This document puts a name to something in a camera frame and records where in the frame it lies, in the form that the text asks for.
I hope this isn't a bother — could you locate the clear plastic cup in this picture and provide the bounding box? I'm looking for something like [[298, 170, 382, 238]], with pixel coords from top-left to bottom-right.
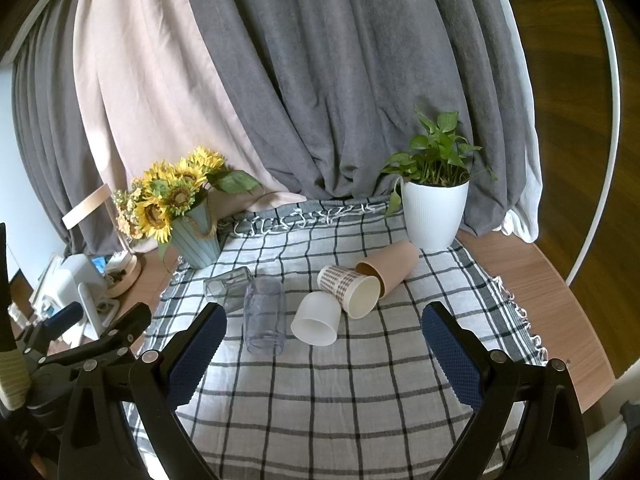
[[243, 277, 287, 356]]

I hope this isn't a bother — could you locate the grey curtain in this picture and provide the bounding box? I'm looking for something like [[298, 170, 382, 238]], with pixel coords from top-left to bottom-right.
[[182, 0, 543, 238], [11, 0, 123, 258]]

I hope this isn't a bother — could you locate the checked grey white tablecloth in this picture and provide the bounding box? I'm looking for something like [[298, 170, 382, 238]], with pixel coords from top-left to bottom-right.
[[120, 199, 551, 480]]

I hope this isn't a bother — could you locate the green pothos plant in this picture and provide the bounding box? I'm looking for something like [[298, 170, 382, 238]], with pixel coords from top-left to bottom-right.
[[378, 106, 499, 218]]

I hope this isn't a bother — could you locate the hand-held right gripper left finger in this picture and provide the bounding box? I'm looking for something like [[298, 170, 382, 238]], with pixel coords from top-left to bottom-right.
[[57, 302, 228, 480]]

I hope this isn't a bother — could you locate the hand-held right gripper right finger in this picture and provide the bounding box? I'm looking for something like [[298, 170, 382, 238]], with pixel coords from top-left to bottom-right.
[[421, 301, 592, 480]]

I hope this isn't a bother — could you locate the clear square glass cup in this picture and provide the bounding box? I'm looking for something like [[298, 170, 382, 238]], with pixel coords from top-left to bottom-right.
[[203, 267, 254, 313]]

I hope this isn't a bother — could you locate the white ribbed plant pot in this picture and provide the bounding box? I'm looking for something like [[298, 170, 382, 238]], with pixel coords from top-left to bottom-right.
[[401, 178, 471, 252]]

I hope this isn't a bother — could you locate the white plastic cup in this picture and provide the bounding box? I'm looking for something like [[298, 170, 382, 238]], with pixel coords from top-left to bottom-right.
[[291, 291, 342, 346]]

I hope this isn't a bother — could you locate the houndstooth patterned paper cup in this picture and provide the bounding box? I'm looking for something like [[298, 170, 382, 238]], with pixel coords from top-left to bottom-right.
[[317, 264, 382, 320]]

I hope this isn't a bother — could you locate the white curved hoop frame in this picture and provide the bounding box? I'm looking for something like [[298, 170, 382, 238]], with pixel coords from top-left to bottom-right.
[[565, 0, 619, 283]]

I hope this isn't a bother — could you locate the teal paper flower vase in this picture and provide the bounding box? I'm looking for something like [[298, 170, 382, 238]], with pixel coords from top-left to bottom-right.
[[169, 199, 223, 270]]

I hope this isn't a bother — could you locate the pale pink curtain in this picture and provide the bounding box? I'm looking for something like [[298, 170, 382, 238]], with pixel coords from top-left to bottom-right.
[[72, 0, 307, 256]]

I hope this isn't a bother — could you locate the white sheer curtain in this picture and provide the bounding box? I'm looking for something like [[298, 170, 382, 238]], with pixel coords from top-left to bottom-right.
[[492, 0, 542, 244]]

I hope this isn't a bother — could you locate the white plastic appliance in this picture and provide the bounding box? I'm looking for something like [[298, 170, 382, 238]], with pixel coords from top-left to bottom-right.
[[30, 254, 121, 346]]

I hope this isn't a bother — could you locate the artificial sunflower bouquet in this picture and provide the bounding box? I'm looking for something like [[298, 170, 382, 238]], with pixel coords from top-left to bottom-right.
[[112, 146, 263, 261]]

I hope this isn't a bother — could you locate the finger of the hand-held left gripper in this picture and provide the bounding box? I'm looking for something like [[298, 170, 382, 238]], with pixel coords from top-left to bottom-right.
[[22, 301, 84, 357], [37, 304, 153, 368]]

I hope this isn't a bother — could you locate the brown paper cup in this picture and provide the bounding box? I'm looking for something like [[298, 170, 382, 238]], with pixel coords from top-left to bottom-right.
[[355, 240, 420, 300]]

